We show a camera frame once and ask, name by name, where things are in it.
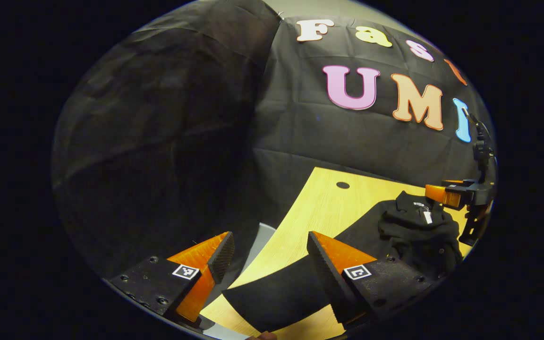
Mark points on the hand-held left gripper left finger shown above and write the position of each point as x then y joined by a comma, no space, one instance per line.
222,257

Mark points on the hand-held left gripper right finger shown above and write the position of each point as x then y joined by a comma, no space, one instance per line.
335,283

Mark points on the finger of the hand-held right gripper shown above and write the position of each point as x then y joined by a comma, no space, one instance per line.
456,196
452,182

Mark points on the black button shirt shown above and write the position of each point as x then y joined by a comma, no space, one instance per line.
418,231

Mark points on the black round table grommet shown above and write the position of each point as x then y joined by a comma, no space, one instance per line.
343,185

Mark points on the black backdrop cloth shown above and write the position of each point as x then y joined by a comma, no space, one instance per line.
300,132

